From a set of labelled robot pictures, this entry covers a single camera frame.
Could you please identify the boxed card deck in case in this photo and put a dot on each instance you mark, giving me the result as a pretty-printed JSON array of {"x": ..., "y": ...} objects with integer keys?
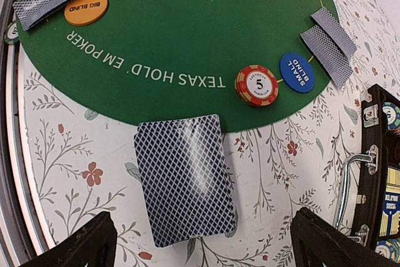
[{"x": 390, "y": 211}]

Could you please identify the green round poker mat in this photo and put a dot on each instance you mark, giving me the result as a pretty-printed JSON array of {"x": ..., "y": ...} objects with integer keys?
[{"x": 147, "y": 60}]

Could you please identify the blue small blind button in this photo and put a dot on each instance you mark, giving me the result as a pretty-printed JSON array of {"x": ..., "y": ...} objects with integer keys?
[{"x": 297, "y": 72}]

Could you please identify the far left chip row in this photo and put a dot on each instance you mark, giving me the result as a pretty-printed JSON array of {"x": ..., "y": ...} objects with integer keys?
[{"x": 392, "y": 113}]

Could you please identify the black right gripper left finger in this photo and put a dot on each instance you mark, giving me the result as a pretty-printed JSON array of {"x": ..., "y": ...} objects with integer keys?
[{"x": 94, "y": 244}]

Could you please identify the small chip stack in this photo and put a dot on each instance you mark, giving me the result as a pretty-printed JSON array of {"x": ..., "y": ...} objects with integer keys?
[{"x": 256, "y": 86}]

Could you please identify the floral white tablecloth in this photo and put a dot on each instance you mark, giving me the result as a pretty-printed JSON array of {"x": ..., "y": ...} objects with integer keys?
[{"x": 85, "y": 163}]

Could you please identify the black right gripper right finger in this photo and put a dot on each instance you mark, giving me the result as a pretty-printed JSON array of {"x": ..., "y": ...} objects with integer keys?
[{"x": 317, "y": 243}]

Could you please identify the black poker chip case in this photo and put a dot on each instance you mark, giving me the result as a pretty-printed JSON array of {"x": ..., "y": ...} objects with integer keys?
[{"x": 379, "y": 150}]

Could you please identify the orange big blind button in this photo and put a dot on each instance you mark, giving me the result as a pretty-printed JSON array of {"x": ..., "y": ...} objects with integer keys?
[{"x": 85, "y": 12}]

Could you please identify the blue checked card deck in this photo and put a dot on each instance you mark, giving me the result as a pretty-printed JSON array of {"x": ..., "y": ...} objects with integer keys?
[{"x": 184, "y": 179}]

